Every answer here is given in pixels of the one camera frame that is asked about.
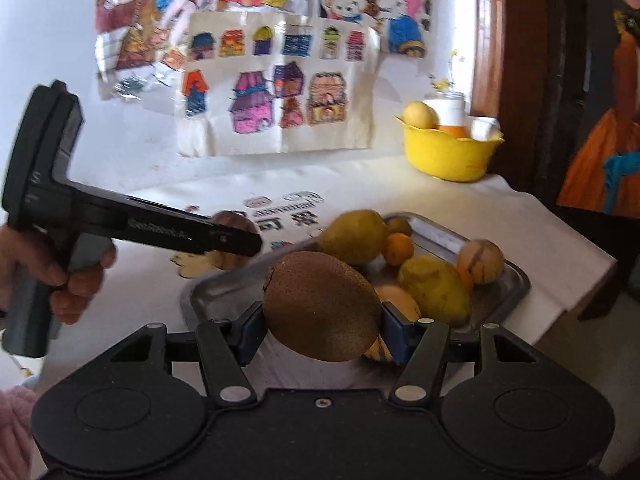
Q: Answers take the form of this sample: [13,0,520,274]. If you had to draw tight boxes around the white folded paper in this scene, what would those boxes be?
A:
[469,116,503,142]

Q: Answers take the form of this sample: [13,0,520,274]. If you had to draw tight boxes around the brown striped pepino melon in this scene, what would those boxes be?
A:
[209,210,263,272]

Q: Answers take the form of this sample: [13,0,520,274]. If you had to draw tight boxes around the orange dress painting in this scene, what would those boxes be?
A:
[555,0,640,217]

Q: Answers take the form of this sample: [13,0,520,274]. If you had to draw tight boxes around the brown wooden frame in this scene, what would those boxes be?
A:
[472,0,551,181]

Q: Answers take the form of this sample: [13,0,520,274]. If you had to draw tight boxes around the brown kiwi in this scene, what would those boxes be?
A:
[262,251,383,363]

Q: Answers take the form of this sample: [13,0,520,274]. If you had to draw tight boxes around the printed white tablecloth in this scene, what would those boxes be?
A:
[0,170,618,441]

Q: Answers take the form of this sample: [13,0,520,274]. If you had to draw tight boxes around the colourful houses drawing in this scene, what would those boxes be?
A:
[175,10,381,158]

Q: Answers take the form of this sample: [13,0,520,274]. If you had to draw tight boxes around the small brown fruit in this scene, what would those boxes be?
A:
[384,215,414,239]

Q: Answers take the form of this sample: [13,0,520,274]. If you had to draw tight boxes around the round yellow-green pear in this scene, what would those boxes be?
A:
[318,210,388,266]

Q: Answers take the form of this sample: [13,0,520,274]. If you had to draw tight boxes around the pale yellow round fruit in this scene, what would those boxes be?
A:
[402,101,441,129]

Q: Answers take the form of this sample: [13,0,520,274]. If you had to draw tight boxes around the yellow striped pepino melon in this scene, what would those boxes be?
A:
[362,285,423,363]
[457,239,505,286]

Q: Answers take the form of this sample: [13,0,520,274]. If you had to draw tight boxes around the girl cartoon drawing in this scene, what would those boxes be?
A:
[95,0,321,102]

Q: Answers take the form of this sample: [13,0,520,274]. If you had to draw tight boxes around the person's left hand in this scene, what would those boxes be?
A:
[0,224,117,326]

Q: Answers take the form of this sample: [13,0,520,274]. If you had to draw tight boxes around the person's pink fluffy clothing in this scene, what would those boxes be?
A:
[0,385,40,480]

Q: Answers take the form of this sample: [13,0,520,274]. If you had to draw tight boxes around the long yellow-green pear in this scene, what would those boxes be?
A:
[397,255,472,327]

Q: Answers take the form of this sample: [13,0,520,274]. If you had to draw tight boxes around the yellow plastic bowl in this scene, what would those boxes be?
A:
[396,116,505,183]

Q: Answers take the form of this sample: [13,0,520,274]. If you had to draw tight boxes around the metal tray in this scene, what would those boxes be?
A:
[189,211,532,335]

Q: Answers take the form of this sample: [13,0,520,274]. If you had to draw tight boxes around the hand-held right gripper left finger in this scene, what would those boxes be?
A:
[107,301,267,407]

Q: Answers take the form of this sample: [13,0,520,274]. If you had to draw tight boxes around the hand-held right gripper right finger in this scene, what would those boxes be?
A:
[381,301,540,407]

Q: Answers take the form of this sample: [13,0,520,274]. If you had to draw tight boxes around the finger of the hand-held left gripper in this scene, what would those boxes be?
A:
[209,227,264,259]

